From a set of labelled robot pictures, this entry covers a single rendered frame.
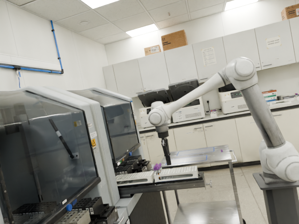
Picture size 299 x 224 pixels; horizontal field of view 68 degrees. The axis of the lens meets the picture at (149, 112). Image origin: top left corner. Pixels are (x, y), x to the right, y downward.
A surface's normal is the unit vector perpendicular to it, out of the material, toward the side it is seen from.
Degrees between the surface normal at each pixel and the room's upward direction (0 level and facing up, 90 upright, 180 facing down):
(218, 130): 90
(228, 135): 90
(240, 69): 84
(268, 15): 90
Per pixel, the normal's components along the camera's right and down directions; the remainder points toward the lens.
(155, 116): -0.28, 0.16
